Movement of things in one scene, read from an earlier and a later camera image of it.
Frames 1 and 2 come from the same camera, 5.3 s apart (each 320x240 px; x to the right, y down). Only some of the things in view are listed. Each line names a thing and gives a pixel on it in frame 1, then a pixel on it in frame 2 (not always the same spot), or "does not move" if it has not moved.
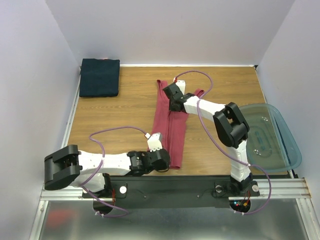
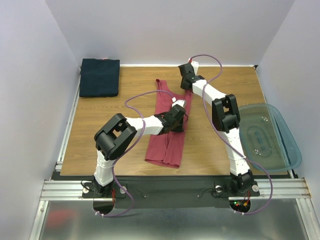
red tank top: [171, 125] does not move
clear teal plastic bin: [272, 146] does not move
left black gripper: [163, 167] → [180, 129]
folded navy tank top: [99, 77] does not move
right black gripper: [173, 92] → [185, 83]
